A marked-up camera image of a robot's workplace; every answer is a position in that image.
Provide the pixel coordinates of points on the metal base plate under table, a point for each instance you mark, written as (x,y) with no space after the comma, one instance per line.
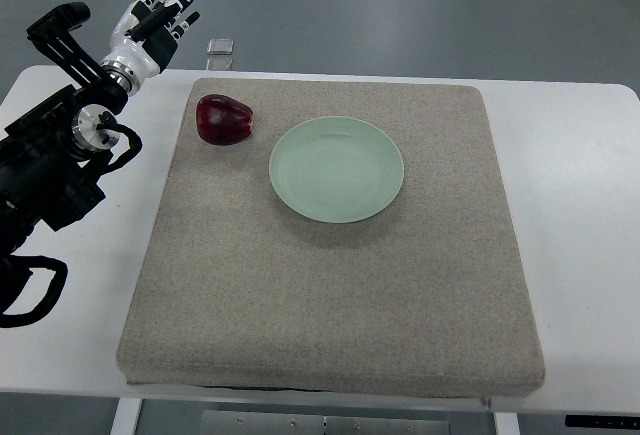
(229,422)

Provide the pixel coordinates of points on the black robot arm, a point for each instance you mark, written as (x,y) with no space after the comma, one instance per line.
(51,160)

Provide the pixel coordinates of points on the clear plastic box on floor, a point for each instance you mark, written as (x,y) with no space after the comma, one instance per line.
(220,46)

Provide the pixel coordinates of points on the beige fabric cushion mat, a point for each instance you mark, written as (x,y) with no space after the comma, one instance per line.
(426,299)

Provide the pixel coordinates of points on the light green plate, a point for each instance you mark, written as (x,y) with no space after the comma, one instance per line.
(336,169)

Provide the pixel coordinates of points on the white table leg frame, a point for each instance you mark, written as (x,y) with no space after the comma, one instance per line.
(126,417)

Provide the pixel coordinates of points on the dark red apple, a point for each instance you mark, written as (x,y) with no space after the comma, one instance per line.
(222,120)

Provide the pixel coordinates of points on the black table control panel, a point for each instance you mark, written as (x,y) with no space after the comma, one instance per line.
(603,422)

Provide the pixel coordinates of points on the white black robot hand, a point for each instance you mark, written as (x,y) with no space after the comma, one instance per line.
(146,38)

